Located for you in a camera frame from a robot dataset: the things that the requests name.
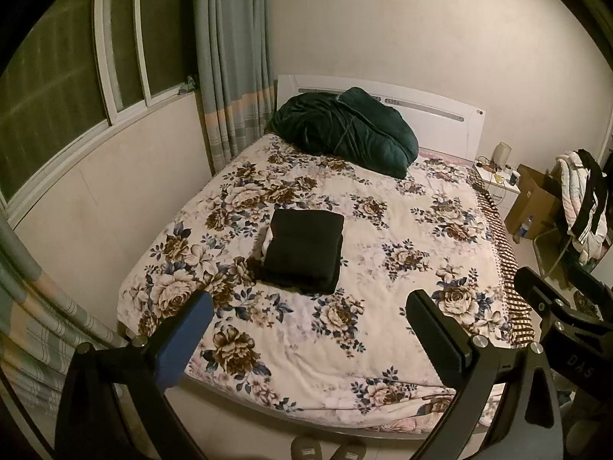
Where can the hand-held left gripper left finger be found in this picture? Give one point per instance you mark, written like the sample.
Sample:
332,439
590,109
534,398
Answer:
184,335

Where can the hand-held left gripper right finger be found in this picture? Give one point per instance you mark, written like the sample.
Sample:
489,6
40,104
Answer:
433,335

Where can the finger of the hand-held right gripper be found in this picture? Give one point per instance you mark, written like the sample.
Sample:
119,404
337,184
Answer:
596,283
541,292

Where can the black and white garment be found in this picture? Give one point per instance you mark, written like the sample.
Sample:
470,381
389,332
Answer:
306,244

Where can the brown checkered sheet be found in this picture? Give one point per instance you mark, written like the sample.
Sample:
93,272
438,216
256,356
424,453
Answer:
507,278

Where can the metal chair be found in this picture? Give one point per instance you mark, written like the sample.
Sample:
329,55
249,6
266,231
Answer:
546,244

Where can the plastic water bottle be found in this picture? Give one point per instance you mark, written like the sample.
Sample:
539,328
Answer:
525,227

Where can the black jacket with white stripes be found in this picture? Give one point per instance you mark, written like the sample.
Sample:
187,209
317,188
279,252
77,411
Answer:
590,201

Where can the cardboard box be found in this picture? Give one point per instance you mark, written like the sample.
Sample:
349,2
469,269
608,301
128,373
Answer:
531,201

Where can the white quilted jacket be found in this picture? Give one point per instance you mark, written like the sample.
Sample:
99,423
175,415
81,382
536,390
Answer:
567,187

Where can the white nightstand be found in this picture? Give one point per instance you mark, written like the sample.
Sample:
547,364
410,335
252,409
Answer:
503,196

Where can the floral blanket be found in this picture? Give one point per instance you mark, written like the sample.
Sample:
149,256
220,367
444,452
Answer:
383,230

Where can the dark cup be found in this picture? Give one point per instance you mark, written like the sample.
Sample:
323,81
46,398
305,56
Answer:
514,178

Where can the grey slipper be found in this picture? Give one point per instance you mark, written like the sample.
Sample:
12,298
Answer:
348,451
305,449

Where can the green striped curtain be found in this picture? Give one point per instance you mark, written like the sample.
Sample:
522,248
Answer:
230,57
28,306

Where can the white bed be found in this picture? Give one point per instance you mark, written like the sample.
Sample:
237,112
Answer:
431,115

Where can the dark green duvet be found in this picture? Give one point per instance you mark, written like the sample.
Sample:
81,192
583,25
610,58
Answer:
364,129

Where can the small green cloth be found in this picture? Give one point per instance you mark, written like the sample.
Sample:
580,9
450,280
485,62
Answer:
189,85

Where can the white framed window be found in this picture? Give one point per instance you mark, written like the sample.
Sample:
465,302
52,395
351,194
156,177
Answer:
57,81

